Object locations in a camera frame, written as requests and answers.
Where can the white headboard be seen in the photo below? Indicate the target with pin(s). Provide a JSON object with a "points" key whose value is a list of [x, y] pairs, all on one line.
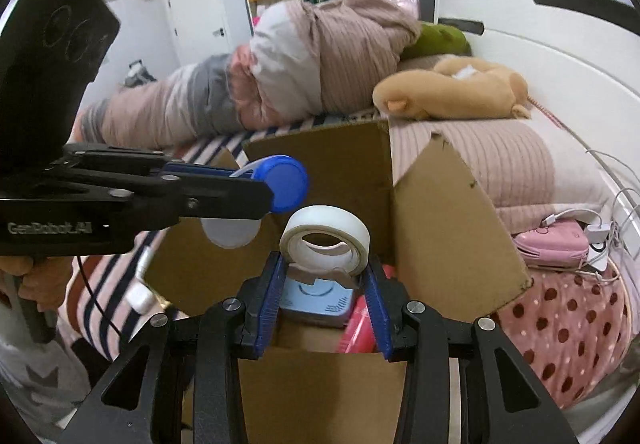
{"points": [[540, 39]]}

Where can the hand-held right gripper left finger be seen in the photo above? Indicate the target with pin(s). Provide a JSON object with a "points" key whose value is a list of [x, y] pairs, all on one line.
{"points": [[266, 309]]}

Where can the red plastic item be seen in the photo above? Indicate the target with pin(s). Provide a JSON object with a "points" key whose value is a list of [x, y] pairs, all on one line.
{"points": [[359, 331]]}

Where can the blue and white plastic container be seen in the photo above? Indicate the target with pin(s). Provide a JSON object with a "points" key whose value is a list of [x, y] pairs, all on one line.
{"points": [[286, 184]]}

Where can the white tape roll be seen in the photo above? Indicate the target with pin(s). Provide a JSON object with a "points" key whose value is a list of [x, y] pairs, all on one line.
{"points": [[325, 239]]}

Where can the white door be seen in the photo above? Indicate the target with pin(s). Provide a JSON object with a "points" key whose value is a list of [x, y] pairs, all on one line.
{"points": [[197, 19]]}

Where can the light blue square device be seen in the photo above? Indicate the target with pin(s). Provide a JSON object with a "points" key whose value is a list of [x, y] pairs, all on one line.
{"points": [[315, 301]]}

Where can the striped bed sheet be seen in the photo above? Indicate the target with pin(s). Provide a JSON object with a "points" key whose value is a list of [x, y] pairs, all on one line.
{"points": [[107, 284]]}

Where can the green plush toy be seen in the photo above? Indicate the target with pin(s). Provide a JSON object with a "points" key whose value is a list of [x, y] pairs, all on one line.
{"points": [[440, 39]]}

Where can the beige ribbed pillow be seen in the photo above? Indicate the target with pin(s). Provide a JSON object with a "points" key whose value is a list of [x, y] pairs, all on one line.
{"points": [[515, 164]]}

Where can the white power adapter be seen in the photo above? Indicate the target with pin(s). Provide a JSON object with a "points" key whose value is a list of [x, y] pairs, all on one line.
{"points": [[597, 241]]}

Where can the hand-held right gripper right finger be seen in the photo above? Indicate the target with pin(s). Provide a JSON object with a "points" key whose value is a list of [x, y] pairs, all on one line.
{"points": [[376, 311]]}

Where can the pink and grey rolled quilt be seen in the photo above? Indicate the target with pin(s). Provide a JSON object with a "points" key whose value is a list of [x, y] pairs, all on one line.
{"points": [[310, 54]]}

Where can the pink polka dot blanket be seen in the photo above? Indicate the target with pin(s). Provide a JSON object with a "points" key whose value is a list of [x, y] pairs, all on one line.
{"points": [[565, 329]]}

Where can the pink pouch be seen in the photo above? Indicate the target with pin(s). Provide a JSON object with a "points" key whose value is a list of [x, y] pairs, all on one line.
{"points": [[552, 244]]}

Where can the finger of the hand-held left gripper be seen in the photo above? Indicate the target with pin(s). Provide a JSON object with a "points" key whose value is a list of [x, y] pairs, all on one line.
{"points": [[210, 204], [200, 172]]}

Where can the grey star print pants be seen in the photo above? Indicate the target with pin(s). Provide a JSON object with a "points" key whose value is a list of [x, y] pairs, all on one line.
{"points": [[35, 389]]}

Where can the tan plush toy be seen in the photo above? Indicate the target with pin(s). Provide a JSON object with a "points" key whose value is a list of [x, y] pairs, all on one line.
{"points": [[450, 89]]}

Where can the brown cardboard box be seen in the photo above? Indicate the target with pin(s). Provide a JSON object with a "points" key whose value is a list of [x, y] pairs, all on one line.
{"points": [[440, 234]]}

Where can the person's left hand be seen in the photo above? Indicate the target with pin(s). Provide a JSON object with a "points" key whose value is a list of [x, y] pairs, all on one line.
{"points": [[47, 281]]}

